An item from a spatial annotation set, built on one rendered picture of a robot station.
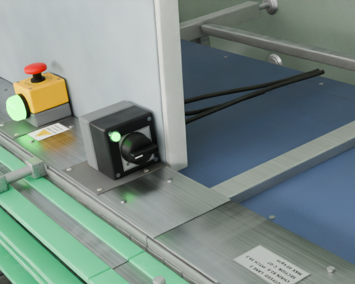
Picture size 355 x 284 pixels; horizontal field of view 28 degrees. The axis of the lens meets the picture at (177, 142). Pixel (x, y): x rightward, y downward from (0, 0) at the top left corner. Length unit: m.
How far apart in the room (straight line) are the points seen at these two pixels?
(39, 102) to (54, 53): 0.09
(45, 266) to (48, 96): 0.34
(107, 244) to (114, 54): 0.31
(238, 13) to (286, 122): 0.71
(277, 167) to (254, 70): 0.46
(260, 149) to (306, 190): 0.15
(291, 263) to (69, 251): 0.28
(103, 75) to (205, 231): 0.37
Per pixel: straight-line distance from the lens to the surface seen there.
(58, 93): 1.24
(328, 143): 1.04
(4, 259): 1.25
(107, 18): 1.04
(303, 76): 1.26
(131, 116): 0.99
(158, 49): 0.95
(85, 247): 0.90
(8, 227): 1.14
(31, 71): 1.24
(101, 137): 0.98
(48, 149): 1.15
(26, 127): 1.26
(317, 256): 0.79
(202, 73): 1.43
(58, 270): 1.00
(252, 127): 1.15
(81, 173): 1.04
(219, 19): 1.79
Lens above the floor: 1.21
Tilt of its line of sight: 28 degrees down
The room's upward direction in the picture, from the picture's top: 113 degrees counter-clockwise
